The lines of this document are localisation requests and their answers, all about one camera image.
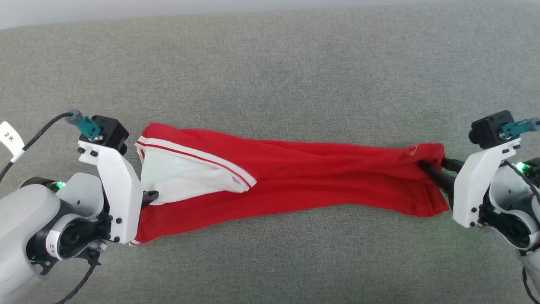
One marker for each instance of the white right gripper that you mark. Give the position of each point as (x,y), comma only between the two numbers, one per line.
(476,185)

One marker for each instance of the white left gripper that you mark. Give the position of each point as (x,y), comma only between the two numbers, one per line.
(120,190)

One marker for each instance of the red and white jersey garment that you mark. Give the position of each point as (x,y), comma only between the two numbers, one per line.
(295,177)

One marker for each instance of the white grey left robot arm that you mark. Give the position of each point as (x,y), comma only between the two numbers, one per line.
(25,236)

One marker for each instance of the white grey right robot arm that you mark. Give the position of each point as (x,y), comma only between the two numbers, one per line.
(512,211)

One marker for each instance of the white left wrist label band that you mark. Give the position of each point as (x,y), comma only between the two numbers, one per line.
(54,245)

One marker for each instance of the grey fabric sofa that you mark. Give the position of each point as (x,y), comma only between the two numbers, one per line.
(270,76)

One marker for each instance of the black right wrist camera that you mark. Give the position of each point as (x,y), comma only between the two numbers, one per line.
(489,128)

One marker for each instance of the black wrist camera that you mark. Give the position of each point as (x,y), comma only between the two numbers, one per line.
(489,128)
(107,131)

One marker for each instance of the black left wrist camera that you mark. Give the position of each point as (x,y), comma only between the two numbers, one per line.
(107,131)

